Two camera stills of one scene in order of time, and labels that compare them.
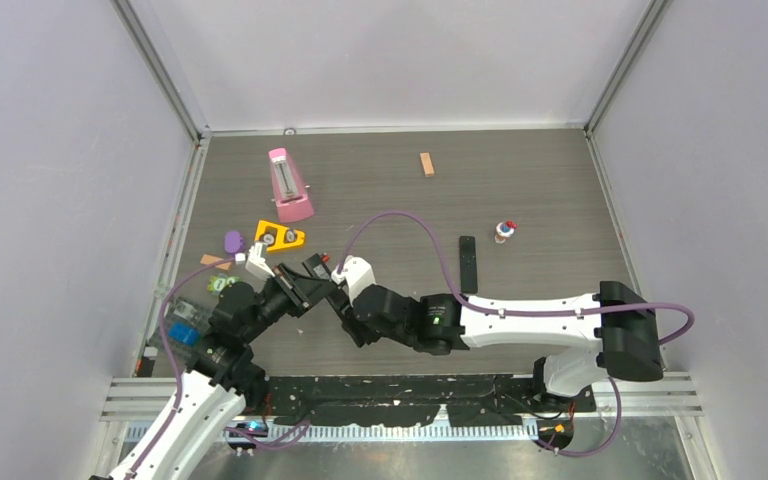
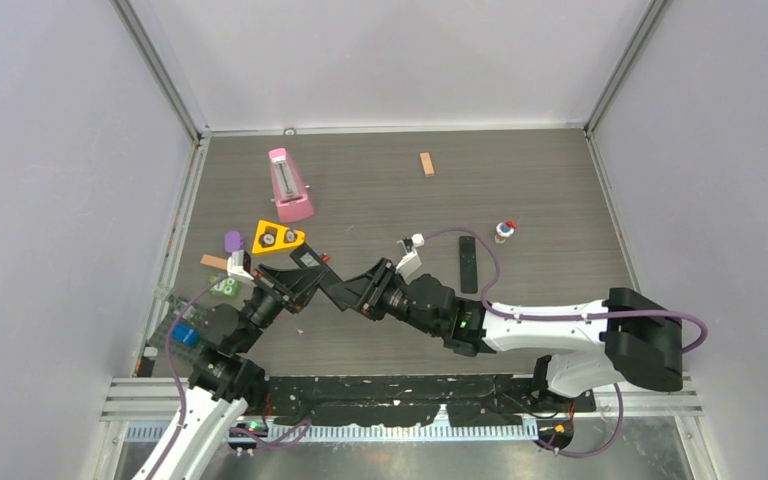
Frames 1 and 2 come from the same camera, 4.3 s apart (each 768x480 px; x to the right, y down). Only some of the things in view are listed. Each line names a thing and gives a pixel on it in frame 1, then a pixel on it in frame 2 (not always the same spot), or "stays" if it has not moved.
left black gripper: [293, 284] stays
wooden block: [427, 164] stays
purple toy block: [234, 242] stays
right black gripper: [352, 326] → [376, 281]
